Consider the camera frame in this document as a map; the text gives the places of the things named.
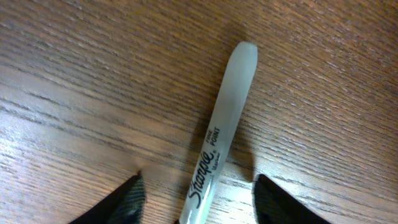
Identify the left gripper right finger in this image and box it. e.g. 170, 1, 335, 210
253, 174, 330, 224

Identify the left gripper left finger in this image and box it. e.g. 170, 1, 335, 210
70, 171, 146, 224

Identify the black sharpie marker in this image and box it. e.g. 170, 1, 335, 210
177, 42, 258, 224

